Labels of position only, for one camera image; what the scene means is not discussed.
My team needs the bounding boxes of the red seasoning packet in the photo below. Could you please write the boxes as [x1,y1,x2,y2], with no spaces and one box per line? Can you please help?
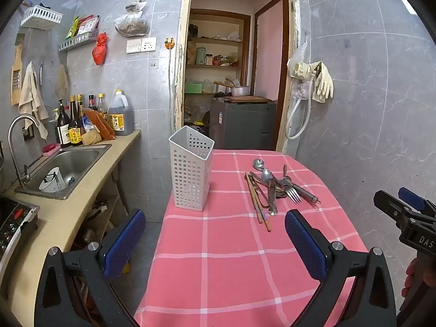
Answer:
[77,14,99,37]

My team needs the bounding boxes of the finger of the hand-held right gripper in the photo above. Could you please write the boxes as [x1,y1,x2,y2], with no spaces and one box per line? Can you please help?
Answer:
[373,190,410,227]
[398,186,436,217]

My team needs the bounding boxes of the black control panel appliance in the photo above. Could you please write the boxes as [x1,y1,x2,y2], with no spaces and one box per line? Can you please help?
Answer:
[0,195,40,270]

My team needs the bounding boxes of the wooden grater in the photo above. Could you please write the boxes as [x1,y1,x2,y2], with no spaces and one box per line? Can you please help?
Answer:
[10,39,24,106]

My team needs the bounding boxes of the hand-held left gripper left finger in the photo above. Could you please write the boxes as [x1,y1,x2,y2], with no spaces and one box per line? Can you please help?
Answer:
[34,209,147,327]

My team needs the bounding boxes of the white cup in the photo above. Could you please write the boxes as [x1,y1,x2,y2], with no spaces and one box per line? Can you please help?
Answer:
[38,166,66,193]

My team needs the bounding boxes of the pink door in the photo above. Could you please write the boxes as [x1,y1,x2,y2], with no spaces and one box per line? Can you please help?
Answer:
[255,0,286,98]

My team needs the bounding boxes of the small steel spoon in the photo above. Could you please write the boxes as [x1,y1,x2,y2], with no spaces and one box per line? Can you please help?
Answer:
[253,159,273,184]

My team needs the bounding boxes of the steel fork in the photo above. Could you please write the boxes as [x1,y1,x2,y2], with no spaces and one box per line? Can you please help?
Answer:
[250,172,302,204]

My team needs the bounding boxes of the white wall switch panel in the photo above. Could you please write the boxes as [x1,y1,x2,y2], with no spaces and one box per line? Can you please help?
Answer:
[126,36,158,54]

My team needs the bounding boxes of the white wall basket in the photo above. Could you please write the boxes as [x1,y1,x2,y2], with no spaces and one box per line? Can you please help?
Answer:
[20,5,64,30]

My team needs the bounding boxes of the white hose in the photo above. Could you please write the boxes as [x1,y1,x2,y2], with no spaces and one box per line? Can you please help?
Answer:
[284,78,316,140]

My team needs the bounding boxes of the wooden storage shelf unit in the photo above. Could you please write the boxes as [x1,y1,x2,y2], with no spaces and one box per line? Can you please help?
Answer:
[183,8,253,125]

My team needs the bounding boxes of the person's right hand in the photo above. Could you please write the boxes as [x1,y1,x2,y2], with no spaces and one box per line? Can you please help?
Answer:
[405,255,427,311]

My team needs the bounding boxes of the green seasoning packet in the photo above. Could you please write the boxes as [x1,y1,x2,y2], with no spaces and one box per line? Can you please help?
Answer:
[65,16,81,40]

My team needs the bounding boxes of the hanging tan cloth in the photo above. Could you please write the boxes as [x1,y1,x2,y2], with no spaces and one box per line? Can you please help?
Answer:
[55,64,69,101]

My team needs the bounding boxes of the red plastic bag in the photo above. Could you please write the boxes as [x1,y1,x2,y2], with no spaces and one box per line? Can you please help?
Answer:
[92,32,109,65]

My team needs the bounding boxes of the pink sponge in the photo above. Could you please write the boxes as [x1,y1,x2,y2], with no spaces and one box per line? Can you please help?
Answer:
[42,143,62,158]

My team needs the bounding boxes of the steel faucet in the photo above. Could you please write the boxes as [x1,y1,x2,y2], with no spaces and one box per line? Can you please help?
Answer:
[7,114,41,188]

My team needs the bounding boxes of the orange snack packet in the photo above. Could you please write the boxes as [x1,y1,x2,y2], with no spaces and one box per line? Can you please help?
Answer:
[83,108,117,140]

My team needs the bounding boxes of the dark pump sauce bottle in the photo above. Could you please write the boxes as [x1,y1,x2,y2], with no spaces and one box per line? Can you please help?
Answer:
[55,99,71,148]

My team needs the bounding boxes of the clear bag of dried goods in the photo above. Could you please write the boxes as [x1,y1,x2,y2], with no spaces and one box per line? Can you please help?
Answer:
[114,0,151,38]

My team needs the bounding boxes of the large steel spoon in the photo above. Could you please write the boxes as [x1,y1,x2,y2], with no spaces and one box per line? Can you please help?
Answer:
[261,169,278,216]

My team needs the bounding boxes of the beige rubber gloves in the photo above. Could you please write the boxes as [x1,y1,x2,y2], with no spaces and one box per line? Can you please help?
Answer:
[287,60,335,104]

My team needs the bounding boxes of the slim dark sauce bottle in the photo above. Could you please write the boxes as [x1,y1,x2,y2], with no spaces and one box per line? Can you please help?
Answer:
[77,94,86,133]

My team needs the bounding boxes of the pink checked tablecloth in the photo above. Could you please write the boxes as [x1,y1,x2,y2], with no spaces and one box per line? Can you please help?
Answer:
[134,149,375,327]

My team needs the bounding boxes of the wooden cutting board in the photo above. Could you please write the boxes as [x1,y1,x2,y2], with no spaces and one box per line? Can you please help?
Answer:
[226,95,273,104]

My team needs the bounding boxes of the yellow label sauce bottle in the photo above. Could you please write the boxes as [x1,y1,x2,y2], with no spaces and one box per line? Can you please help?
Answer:
[68,95,84,147]

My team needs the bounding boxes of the steel-handled paring knife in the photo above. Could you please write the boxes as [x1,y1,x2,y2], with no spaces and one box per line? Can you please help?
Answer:
[282,164,322,205]

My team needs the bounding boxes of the worn wooden door frame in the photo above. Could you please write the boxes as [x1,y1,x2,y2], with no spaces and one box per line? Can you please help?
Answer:
[172,0,301,154]

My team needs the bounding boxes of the yellowish plastic bag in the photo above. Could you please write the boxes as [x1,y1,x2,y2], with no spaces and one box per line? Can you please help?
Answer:
[81,131,103,146]

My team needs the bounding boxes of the grey wall shelf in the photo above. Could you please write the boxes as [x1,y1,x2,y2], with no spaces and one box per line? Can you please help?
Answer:
[57,15,100,53]

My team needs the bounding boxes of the white perforated utensil basket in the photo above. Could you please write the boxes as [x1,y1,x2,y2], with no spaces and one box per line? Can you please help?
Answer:
[168,125,215,212]

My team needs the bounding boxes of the stainless steel sink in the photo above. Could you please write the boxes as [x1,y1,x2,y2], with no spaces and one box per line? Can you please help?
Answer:
[15,144,113,201]

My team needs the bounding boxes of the grey cabinet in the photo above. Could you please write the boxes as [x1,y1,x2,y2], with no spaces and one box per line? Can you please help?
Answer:
[209,97,277,151]

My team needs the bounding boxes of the thin wall cable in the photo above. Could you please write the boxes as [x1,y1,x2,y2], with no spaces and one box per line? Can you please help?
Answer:
[167,48,173,134]

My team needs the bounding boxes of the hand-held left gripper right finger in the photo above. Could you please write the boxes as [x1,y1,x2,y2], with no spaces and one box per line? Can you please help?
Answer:
[285,209,398,327]

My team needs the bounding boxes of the wooden chopstick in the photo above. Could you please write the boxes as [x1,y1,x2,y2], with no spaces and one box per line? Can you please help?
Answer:
[250,176,272,232]
[246,174,264,224]

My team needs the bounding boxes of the large dark vinegar jug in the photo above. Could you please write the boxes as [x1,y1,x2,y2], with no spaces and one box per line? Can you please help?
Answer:
[108,89,134,136]

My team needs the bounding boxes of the beige dish towel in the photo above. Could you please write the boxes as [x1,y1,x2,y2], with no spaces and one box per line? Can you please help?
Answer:
[17,62,49,140]

